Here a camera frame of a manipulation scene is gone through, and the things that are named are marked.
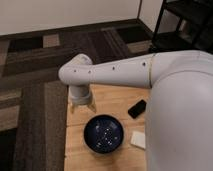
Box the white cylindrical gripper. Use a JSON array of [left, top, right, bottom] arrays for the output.
[[69, 85, 96, 113]]

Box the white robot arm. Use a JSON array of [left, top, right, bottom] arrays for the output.
[[58, 50, 213, 171]]

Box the dark blue speckled bowl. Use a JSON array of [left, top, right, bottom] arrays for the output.
[[84, 114, 124, 154]]

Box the black smartphone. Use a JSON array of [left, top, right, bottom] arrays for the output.
[[128, 100, 146, 119]]

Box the white sponge block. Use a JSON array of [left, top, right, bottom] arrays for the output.
[[131, 131, 146, 149]]

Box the black metal shelf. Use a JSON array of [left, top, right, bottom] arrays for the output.
[[150, 0, 213, 52]]

